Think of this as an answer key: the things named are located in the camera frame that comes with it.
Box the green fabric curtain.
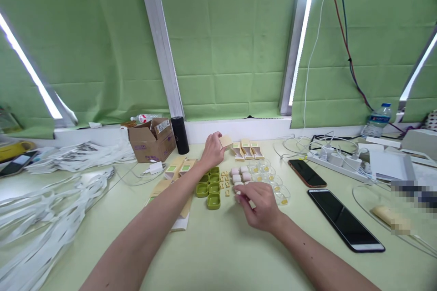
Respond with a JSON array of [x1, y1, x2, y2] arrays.
[[289, 0, 437, 130], [0, 0, 172, 140], [154, 0, 305, 122]]

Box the group of clear plastic trays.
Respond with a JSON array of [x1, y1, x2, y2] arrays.
[[248, 162, 292, 207]]

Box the group of small yellow clips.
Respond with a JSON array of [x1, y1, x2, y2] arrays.
[[219, 170, 232, 200]]

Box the flat beige carton green label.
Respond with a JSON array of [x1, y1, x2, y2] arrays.
[[177, 158, 199, 179], [163, 157, 187, 182]]

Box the yellow flat object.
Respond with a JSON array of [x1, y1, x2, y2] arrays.
[[0, 140, 37, 163]]

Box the white charger plug with cable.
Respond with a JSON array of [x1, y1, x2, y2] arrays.
[[116, 162, 167, 188]]

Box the group of white square caps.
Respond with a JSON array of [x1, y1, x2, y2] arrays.
[[231, 166, 253, 190]]

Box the open brown cardboard box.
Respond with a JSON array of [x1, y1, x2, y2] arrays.
[[127, 117, 175, 164]]

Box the beige roll in clear bag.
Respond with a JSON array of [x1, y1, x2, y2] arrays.
[[371, 205, 412, 236]]

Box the red and blue hanging cables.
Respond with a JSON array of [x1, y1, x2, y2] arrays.
[[328, 0, 407, 135]]

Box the pile of white strips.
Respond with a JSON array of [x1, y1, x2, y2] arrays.
[[0, 140, 138, 291]]

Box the white cardboard boxes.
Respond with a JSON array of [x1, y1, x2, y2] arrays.
[[364, 128, 437, 184]]

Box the white power strip with chargers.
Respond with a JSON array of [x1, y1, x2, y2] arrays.
[[306, 144, 373, 183]]

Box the clear water bottle blue label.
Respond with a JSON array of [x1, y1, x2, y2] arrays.
[[361, 102, 394, 140]]

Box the black thermos bottle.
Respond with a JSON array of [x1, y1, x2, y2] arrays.
[[170, 116, 190, 156]]

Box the person's right hand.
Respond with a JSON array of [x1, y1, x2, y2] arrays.
[[234, 181, 286, 233]]

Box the person's left hand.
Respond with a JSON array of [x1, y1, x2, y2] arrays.
[[199, 131, 228, 166]]

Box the plastic bottle with red label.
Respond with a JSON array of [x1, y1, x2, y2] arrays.
[[129, 112, 163, 125]]

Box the black smartphone with orange case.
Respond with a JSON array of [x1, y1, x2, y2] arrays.
[[287, 158, 328, 189]]

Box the tangle of white cables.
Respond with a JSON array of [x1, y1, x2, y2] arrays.
[[272, 130, 366, 170]]

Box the white hanging cable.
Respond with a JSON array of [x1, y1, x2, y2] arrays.
[[302, 0, 336, 139]]

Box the stack of flat beige cartons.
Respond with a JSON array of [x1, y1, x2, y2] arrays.
[[169, 198, 193, 233]]

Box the group of green square cases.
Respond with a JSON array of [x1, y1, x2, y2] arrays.
[[195, 166, 223, 211]]

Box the large black smartphone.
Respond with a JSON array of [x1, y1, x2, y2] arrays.
[[307, 188, 386, 254]]

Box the smartphone with light screen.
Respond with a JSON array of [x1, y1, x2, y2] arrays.
[[0, 150, 39, 178]]

